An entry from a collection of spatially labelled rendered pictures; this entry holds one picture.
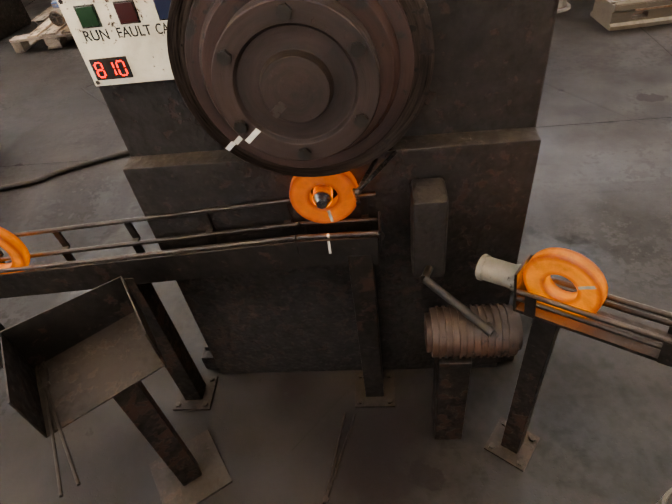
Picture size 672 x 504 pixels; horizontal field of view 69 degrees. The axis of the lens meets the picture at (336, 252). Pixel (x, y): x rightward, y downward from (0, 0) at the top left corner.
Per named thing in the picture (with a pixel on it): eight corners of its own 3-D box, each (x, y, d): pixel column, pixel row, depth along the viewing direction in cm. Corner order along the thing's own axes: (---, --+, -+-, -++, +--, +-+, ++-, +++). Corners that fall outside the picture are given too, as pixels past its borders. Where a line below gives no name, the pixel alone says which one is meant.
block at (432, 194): (410, 250, 131) (409, 175, 114) (440, 249, 130) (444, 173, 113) (412, 279, 123) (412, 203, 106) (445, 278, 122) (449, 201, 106)
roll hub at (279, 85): (414, 74, 84) (307, 172, 99) (285, -56, 71) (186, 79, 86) (416, 89, 80) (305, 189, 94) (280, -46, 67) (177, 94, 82)
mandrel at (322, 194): (319, 169, 121) (315, 154, 118) (337, 167, 120) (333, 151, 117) (314, 213, 109) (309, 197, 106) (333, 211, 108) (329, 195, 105)
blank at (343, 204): (280, 168, 109) (278, 176, 107) (348, 153, 106) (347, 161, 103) (303, 220, 120) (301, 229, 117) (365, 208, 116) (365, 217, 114)
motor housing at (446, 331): (421, 405, 158) (423, 295, 122) (492, 404, 156) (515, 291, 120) (425, 444, 149) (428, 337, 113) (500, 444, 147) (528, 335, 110)
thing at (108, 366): (132, 474, 152) (-2, 331, 103) (210, 427, 161) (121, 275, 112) (151, 534, 139) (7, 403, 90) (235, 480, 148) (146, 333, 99)
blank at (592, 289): (548, 308, 107) (541, 318, 106) (517, 250, 103) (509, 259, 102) (621, 309, 94) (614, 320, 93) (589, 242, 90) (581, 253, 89)
